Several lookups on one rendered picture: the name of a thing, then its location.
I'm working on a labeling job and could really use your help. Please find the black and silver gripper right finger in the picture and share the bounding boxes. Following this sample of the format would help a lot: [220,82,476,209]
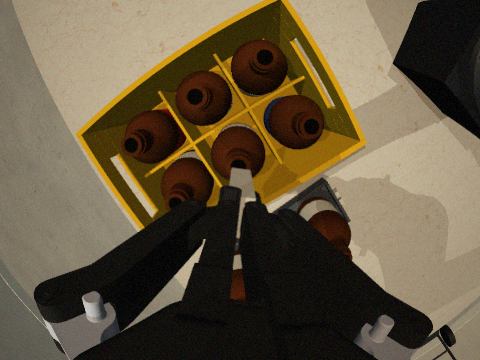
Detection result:
[237,169,433,360]

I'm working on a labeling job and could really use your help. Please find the yellow bottle crate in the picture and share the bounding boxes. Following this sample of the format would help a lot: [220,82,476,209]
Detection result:
[76,0,367,229]

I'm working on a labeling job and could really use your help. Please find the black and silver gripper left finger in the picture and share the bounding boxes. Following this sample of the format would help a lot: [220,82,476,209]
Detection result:
[34,168,243,360]

